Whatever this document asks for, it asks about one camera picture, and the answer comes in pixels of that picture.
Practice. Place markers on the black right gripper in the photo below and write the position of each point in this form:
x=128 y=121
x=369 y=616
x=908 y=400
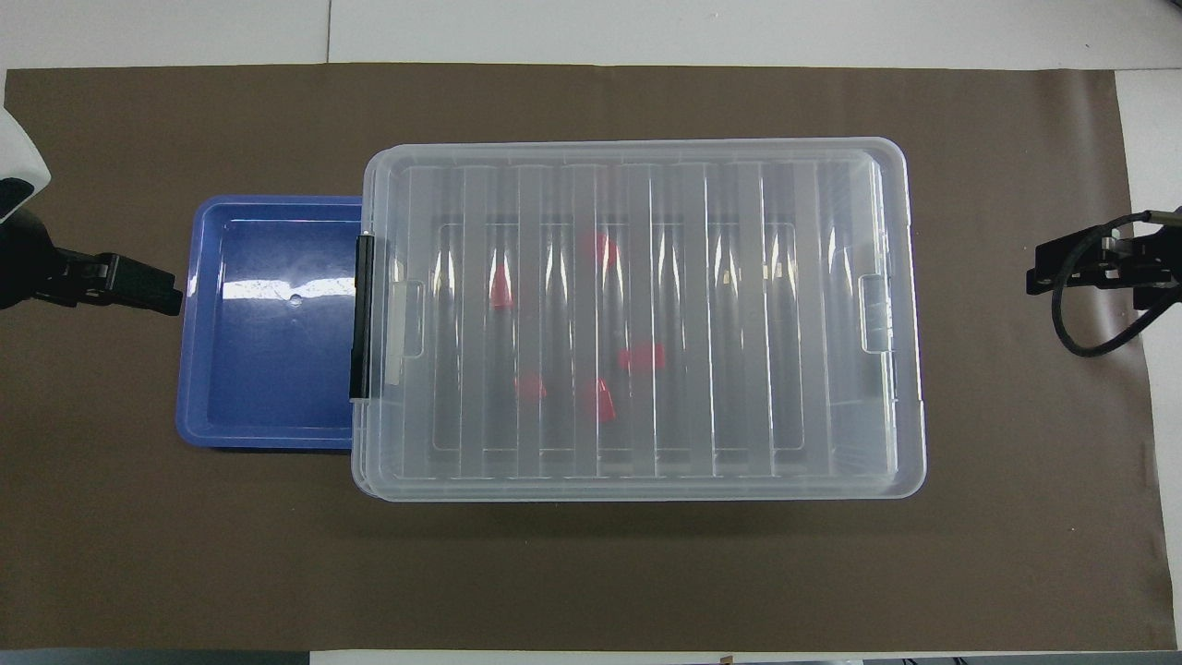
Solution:
x=1154 y=263

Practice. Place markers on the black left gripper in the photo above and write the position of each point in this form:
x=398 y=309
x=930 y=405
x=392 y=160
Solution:
x=23 y=263

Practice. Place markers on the clear ribbed box lid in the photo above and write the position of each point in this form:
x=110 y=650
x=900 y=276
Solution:
x=739 y=314

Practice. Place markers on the red block with stud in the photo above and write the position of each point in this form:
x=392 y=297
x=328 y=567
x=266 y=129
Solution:
x=501 y=291

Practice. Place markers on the blue plastic tray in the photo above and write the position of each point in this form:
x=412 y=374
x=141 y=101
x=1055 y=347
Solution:
x=268 y=369

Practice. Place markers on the clear plastic storage box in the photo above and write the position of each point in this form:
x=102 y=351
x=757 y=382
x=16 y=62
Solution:
x=362 y=480

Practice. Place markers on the small red cube block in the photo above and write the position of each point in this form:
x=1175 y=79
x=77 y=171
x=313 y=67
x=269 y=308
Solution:
x=530 y=387

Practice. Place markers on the brown table mat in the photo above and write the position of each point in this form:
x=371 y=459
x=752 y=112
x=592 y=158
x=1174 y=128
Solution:
x=591 y=573

